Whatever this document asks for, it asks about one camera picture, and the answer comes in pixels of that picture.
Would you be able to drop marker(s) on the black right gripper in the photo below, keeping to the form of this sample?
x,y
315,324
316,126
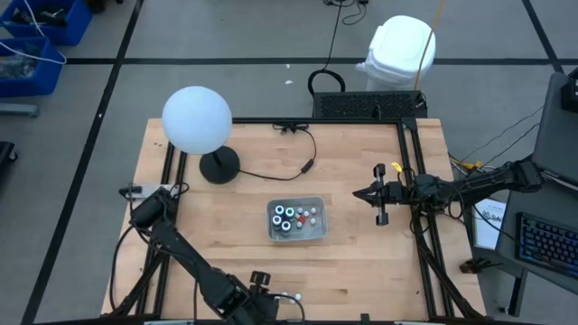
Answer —
x,y
395,193

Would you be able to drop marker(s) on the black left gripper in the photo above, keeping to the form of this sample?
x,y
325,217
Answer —
x,y
259,307

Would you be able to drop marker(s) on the yellow dye dropper bottle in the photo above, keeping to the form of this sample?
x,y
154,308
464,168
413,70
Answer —
x,y
301,219

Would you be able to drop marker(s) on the large green-tipped coloring bottle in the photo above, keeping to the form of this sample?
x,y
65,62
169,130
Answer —
x,y
290,212

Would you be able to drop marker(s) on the large black-tipped coloring bottle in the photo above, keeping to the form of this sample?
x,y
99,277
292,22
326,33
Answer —
x,y
286,225

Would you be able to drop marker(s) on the large purple-tipped coloring bottle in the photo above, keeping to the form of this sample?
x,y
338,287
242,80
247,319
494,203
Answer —
x,y
276,221

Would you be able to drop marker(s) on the large blue-tipped coloring bottle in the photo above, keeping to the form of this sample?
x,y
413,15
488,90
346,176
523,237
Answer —
x,y
279,210

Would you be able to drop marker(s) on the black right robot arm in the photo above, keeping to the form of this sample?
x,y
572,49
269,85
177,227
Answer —
x,y
478,182

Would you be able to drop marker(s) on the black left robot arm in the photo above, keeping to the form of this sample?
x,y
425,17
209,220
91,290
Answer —
x,y
180,246

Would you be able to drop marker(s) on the grey plastic tray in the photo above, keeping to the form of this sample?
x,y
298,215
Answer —
x,y
318,230

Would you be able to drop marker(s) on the black perforated computer case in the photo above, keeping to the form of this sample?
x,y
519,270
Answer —
x,y
361,104

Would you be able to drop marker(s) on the white printed paper sheet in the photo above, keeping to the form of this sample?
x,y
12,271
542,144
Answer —
x,y
490,225

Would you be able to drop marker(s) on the black brown clamp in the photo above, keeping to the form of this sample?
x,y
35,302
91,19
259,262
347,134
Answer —
x,y
472,265

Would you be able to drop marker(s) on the white lined trash bin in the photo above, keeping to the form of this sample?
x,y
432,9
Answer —
x,y
397,49

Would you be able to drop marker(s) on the grey desk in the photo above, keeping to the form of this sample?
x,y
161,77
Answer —
x,y
533,212
555,135

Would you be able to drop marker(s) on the backlit black keyboard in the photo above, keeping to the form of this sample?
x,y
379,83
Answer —
x,y
546,244

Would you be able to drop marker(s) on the white globe table lamp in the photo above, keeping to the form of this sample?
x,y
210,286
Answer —
x,y
196,119

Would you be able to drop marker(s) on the black desktop device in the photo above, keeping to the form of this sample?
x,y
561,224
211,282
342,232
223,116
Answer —
x,y
571,95

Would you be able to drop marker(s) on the blue storage bin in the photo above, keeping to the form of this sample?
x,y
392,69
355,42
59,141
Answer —
x,y
45,83
72,27

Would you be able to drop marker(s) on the grey metal bar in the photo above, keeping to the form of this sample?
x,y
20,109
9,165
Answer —
x,y
18,110

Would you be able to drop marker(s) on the black aluminium table frame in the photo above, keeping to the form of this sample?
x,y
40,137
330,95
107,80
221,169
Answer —
x,y
352,121

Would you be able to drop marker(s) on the white frame label strip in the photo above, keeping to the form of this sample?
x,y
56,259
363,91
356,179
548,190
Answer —
x,y
413,323
169,322

